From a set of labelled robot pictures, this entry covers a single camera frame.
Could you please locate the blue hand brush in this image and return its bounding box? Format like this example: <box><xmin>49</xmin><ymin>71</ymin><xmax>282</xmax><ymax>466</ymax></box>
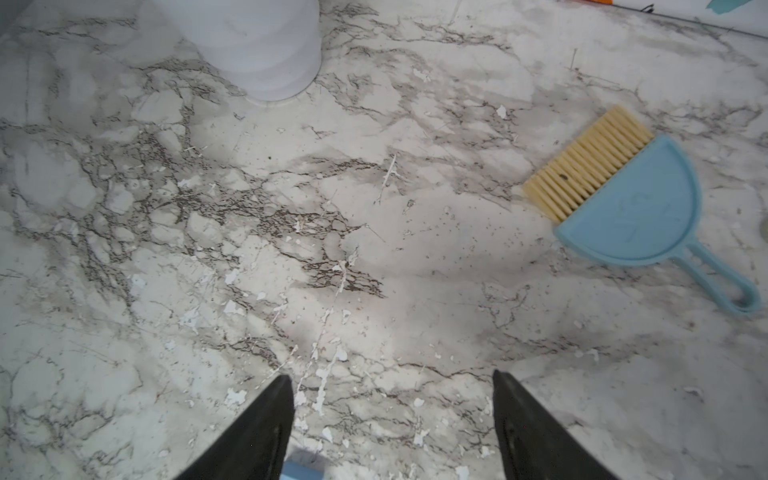
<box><xmin>522</xmin><ymin>105</ymin><xmax>762</xmax><ymax>315</ymax></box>

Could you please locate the blue block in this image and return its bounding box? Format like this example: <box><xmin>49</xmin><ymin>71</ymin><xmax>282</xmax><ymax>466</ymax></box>
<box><xmin>279</xmin><ymin>461</ymin><xmax>324</xmax><ymax>480</ymax></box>

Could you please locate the potted plant white pot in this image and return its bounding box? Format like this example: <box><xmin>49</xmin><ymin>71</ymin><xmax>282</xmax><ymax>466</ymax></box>
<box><xmin>155</xmin><ymin>0</ymin><xmax>322</xmax><ymax>102</ymax></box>

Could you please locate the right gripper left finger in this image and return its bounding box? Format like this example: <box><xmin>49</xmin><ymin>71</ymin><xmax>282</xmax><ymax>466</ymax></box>
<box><xmin>178</xmin><ymin>375</ymin><xmax>295</xmax><ymax>480</ymax></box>

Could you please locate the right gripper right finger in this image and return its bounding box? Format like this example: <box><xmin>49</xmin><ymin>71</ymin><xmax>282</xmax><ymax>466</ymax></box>
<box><xmin>493</xmin><ymin>370</ymin><xmax>616</xmax><ymax>480</ymax></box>

